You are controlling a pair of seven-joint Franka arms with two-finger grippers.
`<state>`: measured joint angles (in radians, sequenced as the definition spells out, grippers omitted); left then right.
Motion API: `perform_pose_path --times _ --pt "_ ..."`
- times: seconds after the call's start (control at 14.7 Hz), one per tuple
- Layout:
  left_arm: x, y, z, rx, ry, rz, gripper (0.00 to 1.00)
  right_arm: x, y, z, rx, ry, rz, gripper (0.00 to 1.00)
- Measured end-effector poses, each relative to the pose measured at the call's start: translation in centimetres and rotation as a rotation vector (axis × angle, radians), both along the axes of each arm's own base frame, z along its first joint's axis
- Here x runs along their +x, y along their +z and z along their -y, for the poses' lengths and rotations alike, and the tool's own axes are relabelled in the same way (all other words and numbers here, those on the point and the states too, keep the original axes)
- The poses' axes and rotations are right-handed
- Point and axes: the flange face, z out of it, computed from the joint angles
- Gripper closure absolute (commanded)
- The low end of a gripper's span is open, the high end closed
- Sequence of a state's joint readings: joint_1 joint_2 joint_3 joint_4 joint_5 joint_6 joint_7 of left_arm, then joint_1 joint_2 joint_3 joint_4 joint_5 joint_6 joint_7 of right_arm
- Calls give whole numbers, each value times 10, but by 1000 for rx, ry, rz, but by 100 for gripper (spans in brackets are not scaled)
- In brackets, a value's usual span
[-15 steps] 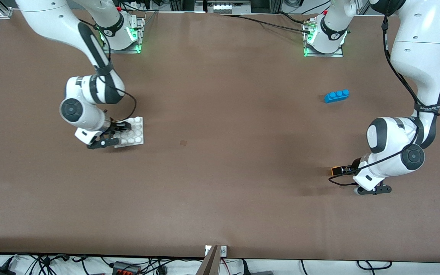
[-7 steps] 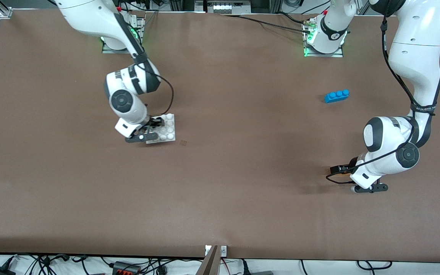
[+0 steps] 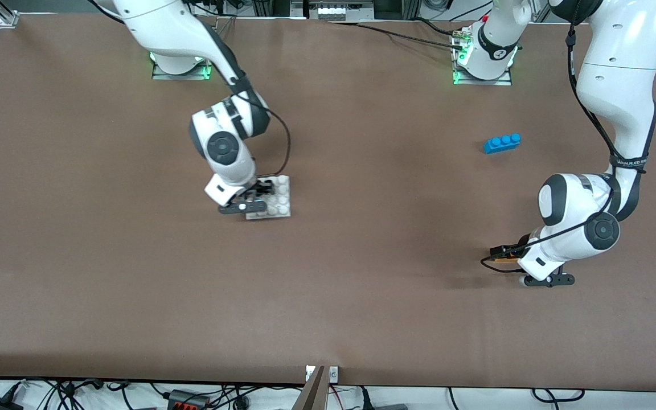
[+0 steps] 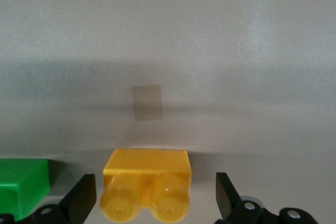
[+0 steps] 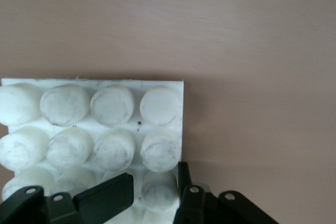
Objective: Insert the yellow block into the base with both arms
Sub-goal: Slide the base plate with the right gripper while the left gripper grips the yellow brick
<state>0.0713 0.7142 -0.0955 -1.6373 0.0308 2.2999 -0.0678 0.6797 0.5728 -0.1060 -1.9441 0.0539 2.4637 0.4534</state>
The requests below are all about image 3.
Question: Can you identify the blue studded block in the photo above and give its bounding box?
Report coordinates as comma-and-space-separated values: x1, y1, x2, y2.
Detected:
483, 133, 522, 155

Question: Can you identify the thick black table cable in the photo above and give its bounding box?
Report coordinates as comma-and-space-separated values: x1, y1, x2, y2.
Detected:
328, 20, 468, 51

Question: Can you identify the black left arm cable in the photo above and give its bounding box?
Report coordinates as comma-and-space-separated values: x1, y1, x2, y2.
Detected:
479, 17, 647, 275

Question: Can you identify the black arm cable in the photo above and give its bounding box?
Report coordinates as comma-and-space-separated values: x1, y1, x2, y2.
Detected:
479, 17, 647, 275
208, 23, 292, 178

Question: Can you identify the black orange power adapter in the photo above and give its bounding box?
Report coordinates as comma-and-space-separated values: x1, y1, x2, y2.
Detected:
167, 389, 210, 410

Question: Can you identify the black looped floor cable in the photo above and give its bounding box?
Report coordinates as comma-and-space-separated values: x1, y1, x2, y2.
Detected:
532, 388, 586, 403

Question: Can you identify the brown wooden beam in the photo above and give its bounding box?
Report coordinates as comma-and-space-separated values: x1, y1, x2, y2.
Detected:
292, 365, 329, 410

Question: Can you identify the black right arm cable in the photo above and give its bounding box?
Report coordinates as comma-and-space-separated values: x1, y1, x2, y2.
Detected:
208, 23, 292, 178

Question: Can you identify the yellow studded block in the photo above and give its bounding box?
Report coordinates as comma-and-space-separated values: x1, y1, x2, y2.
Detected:
493, 233, 531, 265

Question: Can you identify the white power strip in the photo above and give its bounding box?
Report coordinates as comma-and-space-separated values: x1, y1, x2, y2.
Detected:
305, 0, 375, 22

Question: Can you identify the white studded base plate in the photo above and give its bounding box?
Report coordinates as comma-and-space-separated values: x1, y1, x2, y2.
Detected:
245, 175, 293, 221

